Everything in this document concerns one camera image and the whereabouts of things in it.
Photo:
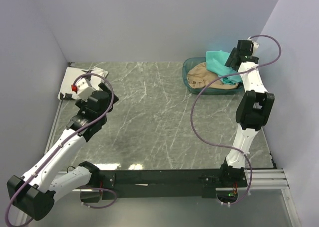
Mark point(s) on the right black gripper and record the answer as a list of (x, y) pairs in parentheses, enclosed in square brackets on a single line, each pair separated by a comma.
[(230, 60)]

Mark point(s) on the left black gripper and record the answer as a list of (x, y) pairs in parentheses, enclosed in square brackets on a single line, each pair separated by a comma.
[(102, 86)]

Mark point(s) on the teal t shirt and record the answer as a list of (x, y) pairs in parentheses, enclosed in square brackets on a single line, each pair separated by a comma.
[(215, 62)]

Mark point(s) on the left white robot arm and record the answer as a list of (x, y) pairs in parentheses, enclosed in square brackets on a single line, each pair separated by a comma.
[(37, 190)]

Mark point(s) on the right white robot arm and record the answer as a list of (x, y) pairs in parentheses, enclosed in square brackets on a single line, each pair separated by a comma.
[(252, 113)]

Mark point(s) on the folded white t shirt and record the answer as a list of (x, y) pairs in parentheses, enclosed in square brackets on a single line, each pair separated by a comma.
[(73, 75)]

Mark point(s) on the beige t shirt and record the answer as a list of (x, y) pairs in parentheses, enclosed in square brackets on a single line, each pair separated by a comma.
[(198, 77)]

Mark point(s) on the teal plastic basket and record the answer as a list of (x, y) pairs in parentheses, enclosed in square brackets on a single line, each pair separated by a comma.
[(192, 62)]

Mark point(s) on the black base beam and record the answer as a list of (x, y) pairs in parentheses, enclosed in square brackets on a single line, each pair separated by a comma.
[(170, 183)]

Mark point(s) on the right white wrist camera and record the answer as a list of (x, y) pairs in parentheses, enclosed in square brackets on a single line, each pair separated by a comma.
[(255, 46)]

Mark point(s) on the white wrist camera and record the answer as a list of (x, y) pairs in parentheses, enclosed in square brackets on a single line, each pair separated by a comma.
[(82, 90), (255, 46)]

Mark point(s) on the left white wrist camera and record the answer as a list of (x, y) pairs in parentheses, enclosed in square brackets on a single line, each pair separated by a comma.
[(82, 90)]

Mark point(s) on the aluminium rail frame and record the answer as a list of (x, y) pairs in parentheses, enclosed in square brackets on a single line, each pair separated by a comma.
[(257, 179)]

